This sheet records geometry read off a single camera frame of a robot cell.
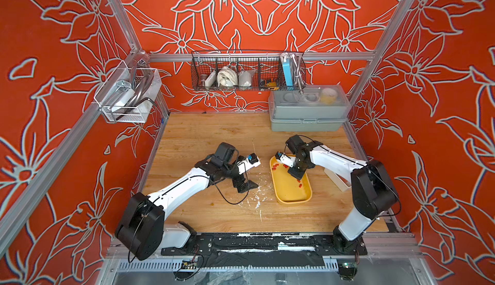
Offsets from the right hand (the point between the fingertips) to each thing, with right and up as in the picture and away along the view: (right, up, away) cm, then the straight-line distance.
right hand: (291, 171), depth 90 cm
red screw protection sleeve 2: (+4, -6, -2) cm, 8 cm away
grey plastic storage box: (+12, +31, +11) cm, 35 cm away
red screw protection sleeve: (-7, +2, +5) cm, 9 cm away
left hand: (-19, +1, -10) cm, 22 cm away
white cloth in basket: (-31, +45, -2) cm, 55 cm away
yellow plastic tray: (-3, -6, -6) cm, 10 cm away
